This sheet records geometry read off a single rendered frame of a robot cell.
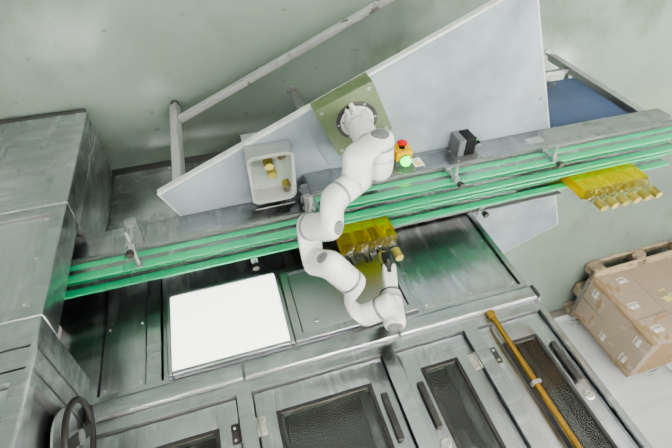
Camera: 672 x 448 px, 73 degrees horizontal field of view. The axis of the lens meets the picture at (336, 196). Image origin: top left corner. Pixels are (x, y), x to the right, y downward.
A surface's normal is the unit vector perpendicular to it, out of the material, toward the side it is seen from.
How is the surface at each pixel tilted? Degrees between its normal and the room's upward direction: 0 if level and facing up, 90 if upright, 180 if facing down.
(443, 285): 90
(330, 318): 90
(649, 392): 90
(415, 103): 0
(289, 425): 90
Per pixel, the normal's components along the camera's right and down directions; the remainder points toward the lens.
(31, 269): -0.01, -0.75
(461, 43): 0.29, 0.63
